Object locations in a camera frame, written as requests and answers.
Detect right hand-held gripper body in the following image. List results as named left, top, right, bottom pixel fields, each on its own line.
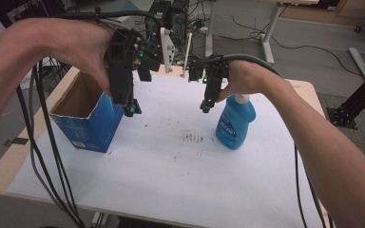
left=181, top=31, right=231, bottom=97

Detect person's right hand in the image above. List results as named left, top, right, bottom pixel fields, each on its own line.
left=215, top=59, right=287, bottom=104

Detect black hanging cable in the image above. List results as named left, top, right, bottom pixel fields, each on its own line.
left=14, top=85, right=84, bottom=228
left=35, top=59, right=87, bottom=228

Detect blue bottle with white cap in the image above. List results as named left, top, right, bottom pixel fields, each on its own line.
left=215, top=93, right=257, bottom=151

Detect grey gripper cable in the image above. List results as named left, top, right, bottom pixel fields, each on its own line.
left=221, top=52, right=283, bottom=78

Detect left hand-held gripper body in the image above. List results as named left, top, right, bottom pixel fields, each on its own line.
left=105, top=27, right=176, bottom=107

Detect person's left hand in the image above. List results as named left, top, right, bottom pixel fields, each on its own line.
left=48, top=18, right=115, bottom=97

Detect black metal stand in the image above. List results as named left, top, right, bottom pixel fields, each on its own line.
left=325, top=62, right=365, bottom=130

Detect blue cardboard box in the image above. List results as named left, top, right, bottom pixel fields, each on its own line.
left=48, top=70, right=125, bottom=154

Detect grey hanging cable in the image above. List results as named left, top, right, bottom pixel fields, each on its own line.
left=28, top=66, right=77, bottom=224

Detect black floor cable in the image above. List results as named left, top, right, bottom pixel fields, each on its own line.
left=217, top=14, right=362, bottom=77

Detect white desk frame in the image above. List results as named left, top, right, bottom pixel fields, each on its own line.
left=203, top=0, right=320, bottom=66

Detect black tape strip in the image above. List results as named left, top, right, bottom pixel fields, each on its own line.
left=3, top=136, right=29, bottom=147

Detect white table mat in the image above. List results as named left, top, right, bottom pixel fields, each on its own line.
left=6, top=73, right=328, bottom=228

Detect black equipment on stand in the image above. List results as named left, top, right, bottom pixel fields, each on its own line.
left=144, top=0, right=192, bottom=44

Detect thin black cable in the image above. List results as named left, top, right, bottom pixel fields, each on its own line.
left=293, top=143, right=309, bottom=228

